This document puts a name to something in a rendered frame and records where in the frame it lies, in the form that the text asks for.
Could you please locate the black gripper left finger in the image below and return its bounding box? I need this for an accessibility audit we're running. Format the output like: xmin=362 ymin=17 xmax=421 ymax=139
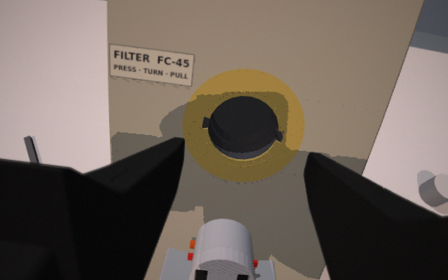
xmin=0 ymin=137 xmax=185 ymax=280

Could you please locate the grey flat bar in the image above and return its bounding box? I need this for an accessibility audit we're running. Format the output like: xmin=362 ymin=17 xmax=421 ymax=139
xmin=24 ymin=135 xmax=39 ymax=163

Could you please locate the beige rectangular block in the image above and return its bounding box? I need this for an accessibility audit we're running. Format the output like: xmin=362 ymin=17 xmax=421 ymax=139
xmin=107 ymin=0 xmax=425 ymax=280

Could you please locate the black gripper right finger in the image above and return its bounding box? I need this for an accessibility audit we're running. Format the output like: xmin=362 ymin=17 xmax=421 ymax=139
xmin=303 ymin=152 xmax=448 ymax=280

